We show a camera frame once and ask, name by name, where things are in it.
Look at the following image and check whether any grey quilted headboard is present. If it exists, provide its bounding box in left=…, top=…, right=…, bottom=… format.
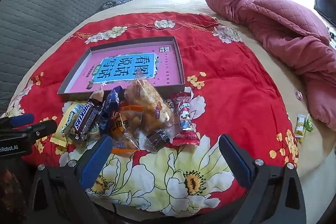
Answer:
left=0, top=0, right=120, bottom=119

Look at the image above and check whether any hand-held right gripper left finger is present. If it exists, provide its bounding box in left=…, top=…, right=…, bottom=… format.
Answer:
left=28, top=134, right=116, bottom=224

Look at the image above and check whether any red floral blanket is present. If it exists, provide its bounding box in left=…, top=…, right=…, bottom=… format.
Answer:
left=5, top=11, right=300, bottom=211

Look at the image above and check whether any dark brown small candy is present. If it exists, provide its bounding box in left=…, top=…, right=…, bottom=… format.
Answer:
left=144, top=128, right=170, bottom=152

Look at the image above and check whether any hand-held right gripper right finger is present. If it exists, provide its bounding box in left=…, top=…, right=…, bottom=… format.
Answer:
left=218, top=134, right=307, bottom=224

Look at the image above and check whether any yellow wafer packet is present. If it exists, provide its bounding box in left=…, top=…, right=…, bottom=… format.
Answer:
left=50, top=101, right=88, bottom=147

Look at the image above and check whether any clear bun packet orange stripe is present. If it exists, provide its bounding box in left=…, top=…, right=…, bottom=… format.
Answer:
left=113, top=102, right=143, bottom=153

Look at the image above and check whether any pink quilted quilt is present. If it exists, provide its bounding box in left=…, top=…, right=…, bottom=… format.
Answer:
left=204, top=0, right=336, bottom=131

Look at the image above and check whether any dark blue patterned pillow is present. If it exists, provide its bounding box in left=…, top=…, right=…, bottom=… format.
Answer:
left=101, top=0, right=135, bottom=10

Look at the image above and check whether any grey cardboard box tray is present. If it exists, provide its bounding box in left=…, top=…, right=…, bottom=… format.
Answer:
left=57, top=35, right=185, bottom=102

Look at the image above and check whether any orange snack packet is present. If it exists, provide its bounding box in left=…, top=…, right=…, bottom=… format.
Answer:
left=123, top=77, right=175, bottom=135
left=109, top=109, right=132, bottom=140

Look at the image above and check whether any red cartoon snack packet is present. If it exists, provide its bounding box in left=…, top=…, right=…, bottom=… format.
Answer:
left=171, top=91, right=201, bottom=146

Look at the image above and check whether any pink book with blue label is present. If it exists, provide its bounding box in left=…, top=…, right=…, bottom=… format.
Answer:
left=64, top=43, right=181, bottom=94

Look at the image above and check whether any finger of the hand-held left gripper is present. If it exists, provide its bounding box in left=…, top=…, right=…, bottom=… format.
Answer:
left=14, top=120, right=58, bottom=146
left=0, top=113, right=35, bottom=130

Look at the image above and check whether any black television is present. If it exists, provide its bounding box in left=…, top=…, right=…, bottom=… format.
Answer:
left=314, top=0, right=336, bottom=28

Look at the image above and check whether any blue snack packet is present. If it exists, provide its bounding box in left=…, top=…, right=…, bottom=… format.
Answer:
left=98, top=85, right=124, bottom=135

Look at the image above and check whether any brown chocolate bar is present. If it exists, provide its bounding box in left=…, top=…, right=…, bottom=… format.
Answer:
left=72, top=99, right=103, bottom=142

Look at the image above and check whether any small twisted brown candy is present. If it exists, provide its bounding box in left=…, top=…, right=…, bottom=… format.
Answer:
left=89, top=86, right=105, bottom=104

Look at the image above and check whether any small yellow green packet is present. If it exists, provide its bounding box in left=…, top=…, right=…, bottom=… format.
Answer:
left=294, top=113, right=307, bottom=143

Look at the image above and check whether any beige bed sheet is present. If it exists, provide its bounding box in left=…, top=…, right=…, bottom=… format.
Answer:
left=5, top=0, right=336, bottom=214

